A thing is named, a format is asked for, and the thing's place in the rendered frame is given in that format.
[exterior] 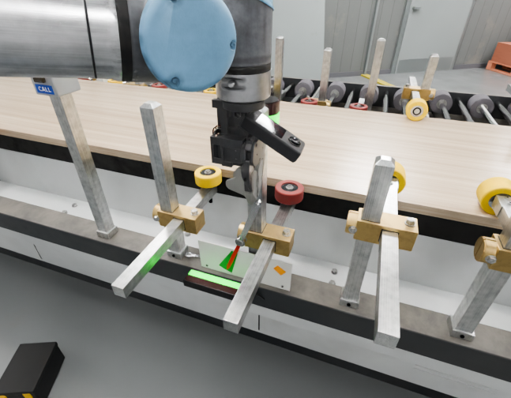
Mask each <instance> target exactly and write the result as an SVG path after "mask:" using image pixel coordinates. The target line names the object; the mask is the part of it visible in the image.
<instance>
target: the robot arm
mask: <svg viewBox="0 0 511 398"><path fill-rule="evenodd" d="M273 10H274V6H273V4H272V0H0V77H45V78H86V79H113V80H115V81H120V82H121V81H125V82H158V83H162V84H164V85H166V86H167V87H169V88H172V89H174V90H177V91H182V92H199V91H203V90H206V89H208V88H211V87H212V86H213V85H216V95H217V98H213V99H212V107H214V108H216V111H217V122H218V125H217V126H215V127H214V128H215V130H214V128H213V129H212V135H211V136H210V145H211V154H212V163H218V164H222V166H225V167H233V166H234V165H235V166H240V167H237V168H236V170H235V171H234V172H233V177H234V178H230V179H228V180H227V181H226V187H227V188H228V189H229V190H233V191H235V192H236V193H240V194H242V195H243V196H245V197H246V200H247V202H248V203H249V205H252V204H253V203H254V202H255V201H256V199H257V197H258V195H259V192H260V188H261V180H262V176H263V172H264V165H265V148H266V145H268V146H269V147H270V148H272V149H273V150H275V151H276V152H278V153H279V154H281V155H282V156H283V157H285V158H286V159H287V160H289V161H291V162H292V163H294V162H295V161H296V160H297V159H298V158H299V157H300V156H301V154H302V151H303V149H304V147H305V142H304V141H302V140H301V139H299V138H298V137H296V136H295V135H294V134H292V133H291V132H289V131H288V130H286V129H285V128H283V127H282V126H281V125H279V124H278V123H276V122H274V121H273V120H272V119H271V118H269V117H268V116H266V115H265V114H263V113H262V112H260V111H259V110H261V109H262V108H264V106H265V100H266V99H267V98H269V97H270V95H271V73H272V68H271V58H272V12H273ZM216 127H218V128H216ZM218 133H219V134H218Z"/></svg>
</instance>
